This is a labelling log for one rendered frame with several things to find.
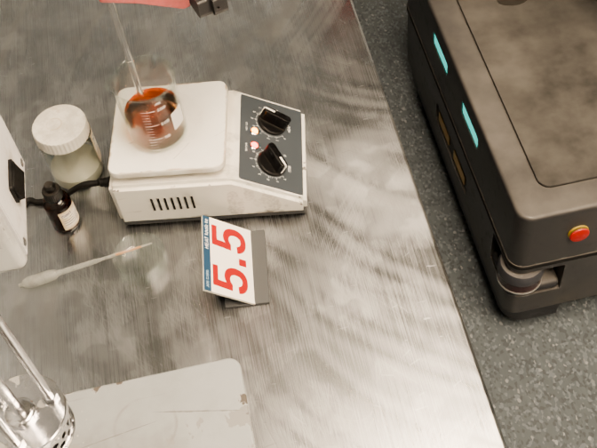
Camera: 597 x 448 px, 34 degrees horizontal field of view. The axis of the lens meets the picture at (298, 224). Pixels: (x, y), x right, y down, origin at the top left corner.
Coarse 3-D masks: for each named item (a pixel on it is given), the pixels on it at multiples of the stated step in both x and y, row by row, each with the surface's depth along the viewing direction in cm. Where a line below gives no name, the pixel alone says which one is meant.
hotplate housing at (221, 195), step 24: (240, 96) 104; (120, 192) 98; (144, 192) 98; (168, 192) 98; (192, 192) 98; (216, 192) 98; (240, 192) 98; (264, 192) 99; (288, 192) 100; (120, 216) 102; (144, 216) 102; (168, 216) 102; (192, 216) 102; (216, 216) 102; (240, 216) 102
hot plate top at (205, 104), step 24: (192, 96) 102; (216, 96) 102; (120, 120) 101; (192, 120) 100; (216, 120) 100; (120, 144) 99; (192, 144) 98; (216, 144) 98; (120, 168) 97; (144, 168) 97; (168, 168) 96; (192, 168) 96; (216, 168) 96
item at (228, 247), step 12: (216, 228) 98; (228, 228) 100; (216, 240) 98; (228, 240) 99; (240, 240) 100; (216, 252) 97; (228, 252) 98; (240, 252) 99; (216, 264) 96; (228, 264) 97; (240, 264) 98; (216, 276) 95; (228, 276) 96; (240, 276) 97; (216, 288) 94; (228, 288) 95; (240, 288) 96
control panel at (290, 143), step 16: (256, 112) 104; (288, 112) 106; (240, 128) 102; (288, 128) 105; (240, 144) 100; (288, 144) 103; (240, 160) 99; (256, 160) 100; (288, 160) 102; (240, 176) 98; (256, 176) 99; (272, 176) 100; (288, 176) 101
